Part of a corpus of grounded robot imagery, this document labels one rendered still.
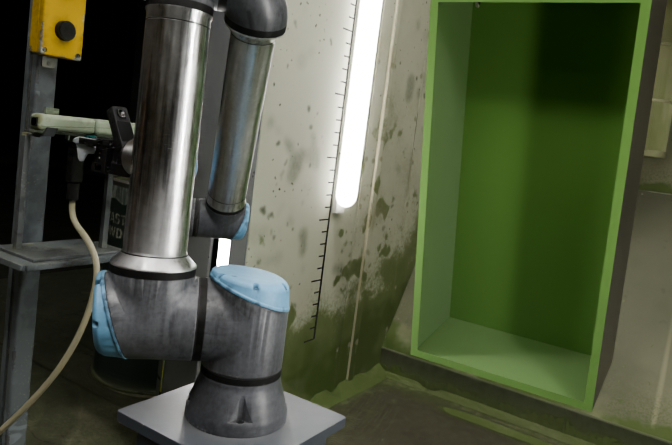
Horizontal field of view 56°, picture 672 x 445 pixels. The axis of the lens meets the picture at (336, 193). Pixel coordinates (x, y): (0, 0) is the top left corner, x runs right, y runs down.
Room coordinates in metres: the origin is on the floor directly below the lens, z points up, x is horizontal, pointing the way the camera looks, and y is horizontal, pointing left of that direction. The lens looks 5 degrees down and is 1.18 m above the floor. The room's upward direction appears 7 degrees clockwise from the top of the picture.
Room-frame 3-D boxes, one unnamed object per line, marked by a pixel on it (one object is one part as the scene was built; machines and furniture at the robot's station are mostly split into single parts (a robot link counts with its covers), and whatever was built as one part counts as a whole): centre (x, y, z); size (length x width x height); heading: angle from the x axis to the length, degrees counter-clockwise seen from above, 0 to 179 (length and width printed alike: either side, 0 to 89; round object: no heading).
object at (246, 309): (1.14, 0.14, 0.83); 0.17 x 0.15 x 0.18; 104
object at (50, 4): (1.68, 0.78, 1.42); 0.12 x 0.06 x 0.26; 147
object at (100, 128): (1.71, 0.60, 1.05); 0.49 x 0.05 x 0.23; 147
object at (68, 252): (1.63, 0.69, 0.95); 0.26 x 0.15 x 0.32; 147
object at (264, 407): (1.15, 0.13, 0.69); 0.19 x 0.19 x 0.10
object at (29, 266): (1.64, 0.70, 0.78); 0.31 x 0.23 x 0.01; 147
